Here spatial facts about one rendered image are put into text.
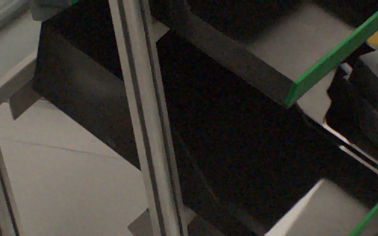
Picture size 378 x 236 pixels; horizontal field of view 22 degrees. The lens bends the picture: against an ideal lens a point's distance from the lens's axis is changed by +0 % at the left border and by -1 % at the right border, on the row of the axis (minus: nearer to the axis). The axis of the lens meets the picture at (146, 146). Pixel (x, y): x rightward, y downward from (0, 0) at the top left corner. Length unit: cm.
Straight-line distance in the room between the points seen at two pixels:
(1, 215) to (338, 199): 28
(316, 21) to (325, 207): 16
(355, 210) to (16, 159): 90
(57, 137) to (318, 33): 98
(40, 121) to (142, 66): 104
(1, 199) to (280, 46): 29
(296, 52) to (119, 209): 78
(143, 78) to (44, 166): 91
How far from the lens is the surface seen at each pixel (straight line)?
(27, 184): 155
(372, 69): 86
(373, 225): 101
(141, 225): 83
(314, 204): 80
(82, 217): 144
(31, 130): 169
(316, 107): 89
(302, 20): 72
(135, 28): 66
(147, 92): 68
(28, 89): 88
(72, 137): 164
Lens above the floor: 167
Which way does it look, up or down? 31 degrees down
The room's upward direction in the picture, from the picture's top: 11 degrees counter-clockwise
